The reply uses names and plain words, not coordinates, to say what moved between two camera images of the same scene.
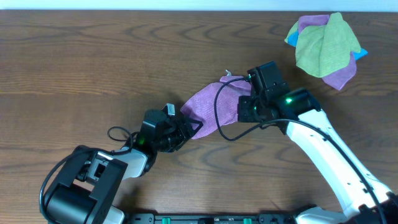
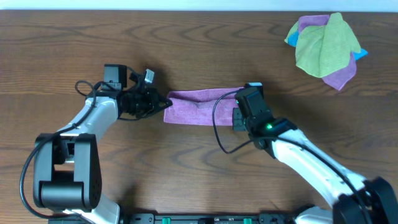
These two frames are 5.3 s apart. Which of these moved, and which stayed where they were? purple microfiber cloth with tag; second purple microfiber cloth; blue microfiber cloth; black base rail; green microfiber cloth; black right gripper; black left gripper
Moved: purple microfiber cloth with tag; black right gripper; black left gripper
Stayed: blue microfiber cloth; second purple microfiber cloth; black base rail; green microfiber cloth
